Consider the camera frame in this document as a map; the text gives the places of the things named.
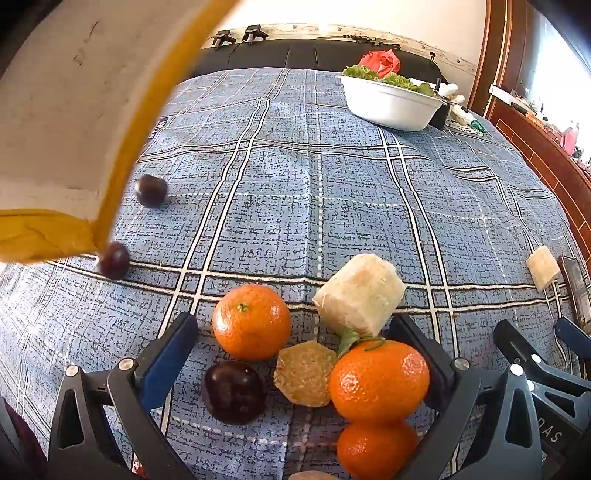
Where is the wooden cabinet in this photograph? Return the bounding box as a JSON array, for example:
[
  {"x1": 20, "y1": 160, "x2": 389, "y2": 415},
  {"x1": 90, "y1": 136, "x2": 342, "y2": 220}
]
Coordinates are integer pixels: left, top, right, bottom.
[{"x1": 466, "y1": 0, "x2": 591, "y2": 259}]

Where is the person's dark red clothing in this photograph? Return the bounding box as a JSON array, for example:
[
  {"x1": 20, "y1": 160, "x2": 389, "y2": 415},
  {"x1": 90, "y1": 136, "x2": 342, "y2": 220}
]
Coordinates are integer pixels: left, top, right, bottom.
[{"x1": 0, "y1": 397, "x2": 49, "y2": 480}]

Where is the black sofa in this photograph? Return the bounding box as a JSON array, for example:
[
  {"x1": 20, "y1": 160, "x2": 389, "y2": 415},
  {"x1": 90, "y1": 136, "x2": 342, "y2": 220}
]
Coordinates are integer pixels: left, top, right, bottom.
[{"x1": 189, "y1": 39, "x2": 451, "y2": 86}]

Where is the pink bottle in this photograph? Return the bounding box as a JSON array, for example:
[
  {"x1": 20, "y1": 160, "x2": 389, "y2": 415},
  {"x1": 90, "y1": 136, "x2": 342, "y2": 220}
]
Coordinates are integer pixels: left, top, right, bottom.
[{"x1": 561, "y1": 120, "x2": 580, "y2": 155}]

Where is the white bag with green print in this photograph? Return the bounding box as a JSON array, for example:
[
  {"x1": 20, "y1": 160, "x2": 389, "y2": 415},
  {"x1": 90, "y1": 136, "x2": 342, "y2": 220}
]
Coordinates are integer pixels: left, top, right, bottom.
[{"x1": 445, "y1": 104, "x2": 488, "y2": 137}]

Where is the yellow taped cardboard box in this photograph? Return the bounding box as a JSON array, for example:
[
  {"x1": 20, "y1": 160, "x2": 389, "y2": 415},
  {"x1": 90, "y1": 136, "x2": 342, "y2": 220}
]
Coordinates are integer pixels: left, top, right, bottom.
[{"x1": 0, "y1": 0, "x2": 241, "y2": 265}]

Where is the blue plaid blanket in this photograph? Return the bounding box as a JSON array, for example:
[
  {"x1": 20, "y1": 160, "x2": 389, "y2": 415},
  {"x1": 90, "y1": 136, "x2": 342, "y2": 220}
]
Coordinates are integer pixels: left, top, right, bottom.
[{"x1": 0, "y1": 67, "x2": 591, "y2": 480}]

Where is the small black box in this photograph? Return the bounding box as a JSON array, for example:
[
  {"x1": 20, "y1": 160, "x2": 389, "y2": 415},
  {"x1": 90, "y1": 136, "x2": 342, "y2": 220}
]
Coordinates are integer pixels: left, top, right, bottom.
[{"x1": 429, "y1": 104, "x2": 451, "y2": 131}]

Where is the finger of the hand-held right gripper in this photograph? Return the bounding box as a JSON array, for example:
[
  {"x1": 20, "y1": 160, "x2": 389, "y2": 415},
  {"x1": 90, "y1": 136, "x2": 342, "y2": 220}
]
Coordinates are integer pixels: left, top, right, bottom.
[
  {"x1": 493, "y1": 319, "x2": 591, "y2": 403},
  {"x1": 555, "y1": 317, "x2": 591, "y2": 371}
]

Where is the dark purple plum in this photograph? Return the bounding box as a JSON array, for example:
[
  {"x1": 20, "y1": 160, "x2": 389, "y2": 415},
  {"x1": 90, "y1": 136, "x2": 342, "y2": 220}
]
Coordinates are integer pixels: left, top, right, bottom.
[
  {"x1": 135, "y1": 174, "x2": 168, "y2": 208},
  {"x1": 97, "y1": 242, "x2": 131, "y2": 281},
  {"x1": 201, "y1": 361, "x2": 267, "y2": 426}
]

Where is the red plastic bag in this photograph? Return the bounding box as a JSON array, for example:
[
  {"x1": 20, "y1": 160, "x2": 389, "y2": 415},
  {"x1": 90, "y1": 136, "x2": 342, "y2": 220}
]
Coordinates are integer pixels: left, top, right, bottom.
[{"x1": 358, "y1": 49, "x2": 402, "y2": 79}]

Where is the white plastic basin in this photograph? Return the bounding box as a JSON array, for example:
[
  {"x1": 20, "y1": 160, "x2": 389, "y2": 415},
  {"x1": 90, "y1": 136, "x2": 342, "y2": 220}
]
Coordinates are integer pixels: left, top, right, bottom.
[{"x1": 336, "y1": 74, "x2": 450, "y2": 132}]

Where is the pale cake block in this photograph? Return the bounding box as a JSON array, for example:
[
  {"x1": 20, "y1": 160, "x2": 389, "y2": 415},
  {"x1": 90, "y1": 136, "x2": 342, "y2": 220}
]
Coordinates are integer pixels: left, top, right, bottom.
[{"x1": 312, "y1": 253, "x2": 406, "y2": 337}]

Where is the white plastic bar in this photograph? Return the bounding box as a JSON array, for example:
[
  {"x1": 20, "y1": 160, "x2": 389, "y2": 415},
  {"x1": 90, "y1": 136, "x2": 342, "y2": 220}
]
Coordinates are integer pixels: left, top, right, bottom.
[{"x1": 489, "y1": 84, "x2": 532, "y2": 112}]

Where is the green lettuce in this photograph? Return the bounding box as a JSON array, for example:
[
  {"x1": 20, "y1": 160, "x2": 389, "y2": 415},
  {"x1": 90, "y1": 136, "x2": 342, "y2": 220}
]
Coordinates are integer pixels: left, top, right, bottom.
[{"x1": 342, "y1": 65, "x2": 437, "y2": 97}]

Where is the mandarin orange with leaf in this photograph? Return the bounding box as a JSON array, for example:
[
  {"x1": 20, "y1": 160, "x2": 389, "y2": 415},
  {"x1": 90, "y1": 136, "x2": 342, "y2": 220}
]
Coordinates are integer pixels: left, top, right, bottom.
[{"x1": 329, "y1": 329, "x2": 431, "y2": 423}]

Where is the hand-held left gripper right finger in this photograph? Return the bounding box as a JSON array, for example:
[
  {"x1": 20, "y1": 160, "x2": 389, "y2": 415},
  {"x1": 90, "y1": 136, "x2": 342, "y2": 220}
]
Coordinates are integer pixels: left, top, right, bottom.
[{"x1": 389, "y1": 313, "x2": 544, "y2": 480}]

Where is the dark rectangular device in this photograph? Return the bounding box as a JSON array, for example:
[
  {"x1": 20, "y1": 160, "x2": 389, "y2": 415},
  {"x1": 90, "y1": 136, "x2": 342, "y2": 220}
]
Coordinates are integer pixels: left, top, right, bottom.
[{"x1": 556, "y1": 255, "x2": 591, "y2": 333}]

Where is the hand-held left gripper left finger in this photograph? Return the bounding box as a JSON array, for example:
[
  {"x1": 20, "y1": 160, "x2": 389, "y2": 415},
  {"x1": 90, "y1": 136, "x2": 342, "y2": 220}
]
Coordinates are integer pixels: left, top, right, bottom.
[{"x1": 48, "y1": 312, "x2": 199, "y2": 480}]

